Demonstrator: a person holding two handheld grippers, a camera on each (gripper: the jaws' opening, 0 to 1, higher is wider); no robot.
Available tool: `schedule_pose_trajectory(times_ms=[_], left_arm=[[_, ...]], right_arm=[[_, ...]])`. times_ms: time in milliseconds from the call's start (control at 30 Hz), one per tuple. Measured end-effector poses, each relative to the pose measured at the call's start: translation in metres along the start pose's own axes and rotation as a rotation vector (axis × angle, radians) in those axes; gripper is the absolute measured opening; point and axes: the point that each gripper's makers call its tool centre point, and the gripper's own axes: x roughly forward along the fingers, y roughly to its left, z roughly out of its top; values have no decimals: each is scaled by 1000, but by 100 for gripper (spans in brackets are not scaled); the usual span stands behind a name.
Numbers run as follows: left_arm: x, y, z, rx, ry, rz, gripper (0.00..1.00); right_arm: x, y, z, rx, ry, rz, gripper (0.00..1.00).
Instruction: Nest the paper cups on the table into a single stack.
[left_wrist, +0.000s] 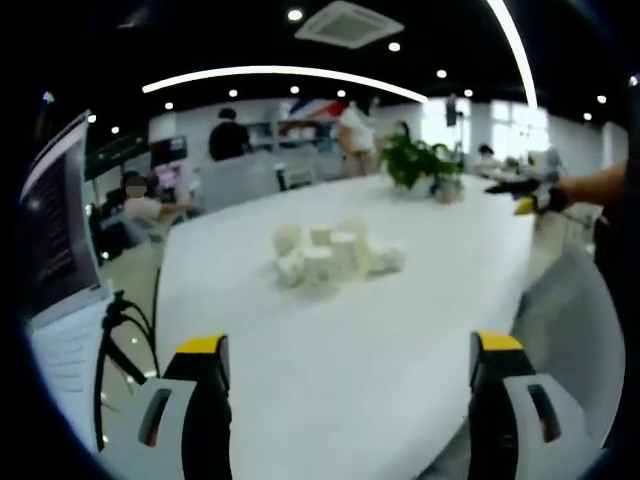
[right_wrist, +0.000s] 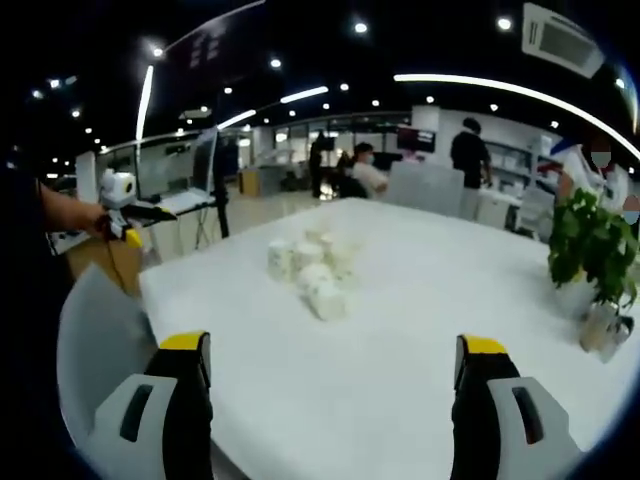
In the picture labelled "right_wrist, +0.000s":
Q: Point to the ceiling air conditioner unit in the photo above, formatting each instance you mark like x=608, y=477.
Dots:
x=562, y=37

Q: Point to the wall screen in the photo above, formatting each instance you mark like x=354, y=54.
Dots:
x=416, y=140

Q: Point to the white plant pot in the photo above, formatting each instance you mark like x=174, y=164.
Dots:
x=575, y=297

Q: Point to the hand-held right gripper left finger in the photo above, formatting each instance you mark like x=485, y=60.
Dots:
x=150, y=415

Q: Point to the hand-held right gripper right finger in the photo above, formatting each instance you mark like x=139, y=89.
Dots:
x=505, y=415

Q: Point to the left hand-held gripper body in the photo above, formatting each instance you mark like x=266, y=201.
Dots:
x=118, y=191

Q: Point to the small clear glass jar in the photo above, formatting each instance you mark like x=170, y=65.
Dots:
x=602, y=330

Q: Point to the person's dark clothing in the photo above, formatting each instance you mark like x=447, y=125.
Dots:
x=25, y=325

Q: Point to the cluster of white paper cups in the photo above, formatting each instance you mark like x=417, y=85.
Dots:
x=312, y=272

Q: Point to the long curved ceiling light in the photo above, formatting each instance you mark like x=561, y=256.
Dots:
x=525, y=92

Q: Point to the wooden side desk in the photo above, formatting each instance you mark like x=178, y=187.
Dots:
x=105, y=265

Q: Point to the white table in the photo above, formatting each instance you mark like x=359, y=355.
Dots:
x=400, y=350

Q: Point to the green potted plant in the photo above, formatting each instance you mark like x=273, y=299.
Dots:
x=590, y=245

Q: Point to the computer monitor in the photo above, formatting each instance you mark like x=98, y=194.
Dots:
x=205, y=162

